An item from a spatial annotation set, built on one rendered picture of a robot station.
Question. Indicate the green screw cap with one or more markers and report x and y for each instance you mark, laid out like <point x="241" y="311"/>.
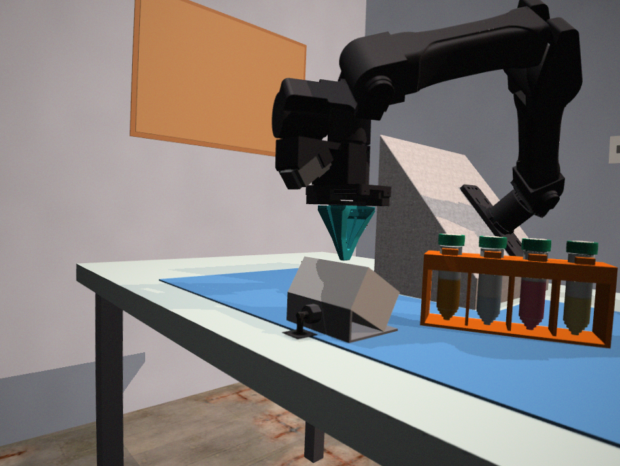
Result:
<point x="492" y="242"/>
<point x="580" y="247"/>
<point x="451" y="239"/>
<point x="531" y="244"/>

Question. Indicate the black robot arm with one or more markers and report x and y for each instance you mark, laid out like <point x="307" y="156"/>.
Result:
<point x="381" y="69"/>

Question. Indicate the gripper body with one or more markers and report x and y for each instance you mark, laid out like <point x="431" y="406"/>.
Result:
<point x="361" y="194"/>

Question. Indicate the blue bench mat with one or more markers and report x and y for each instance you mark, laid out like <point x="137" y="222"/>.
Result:
<point x="570" y="386"/>

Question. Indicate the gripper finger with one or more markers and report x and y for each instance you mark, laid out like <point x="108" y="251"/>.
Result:
<point x="339" y="216"/>
<point x="326" y="215"/>

